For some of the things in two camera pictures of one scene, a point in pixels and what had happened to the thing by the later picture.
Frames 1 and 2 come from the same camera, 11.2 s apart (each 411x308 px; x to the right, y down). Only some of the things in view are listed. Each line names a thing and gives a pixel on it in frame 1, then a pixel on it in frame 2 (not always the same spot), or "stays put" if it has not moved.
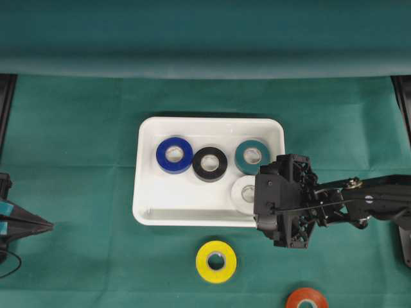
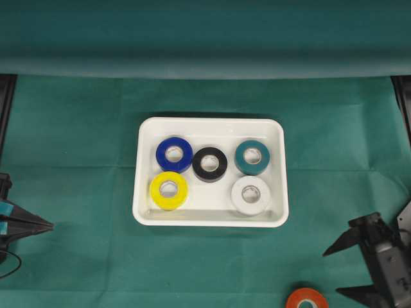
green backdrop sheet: (205, 39) stays put
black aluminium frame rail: (8, 81) stays put
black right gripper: (284, 200) → (387, 249)
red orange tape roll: (307, 293) stays put
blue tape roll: (174, 167) stays put
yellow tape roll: (216, 261) → (171, 202)
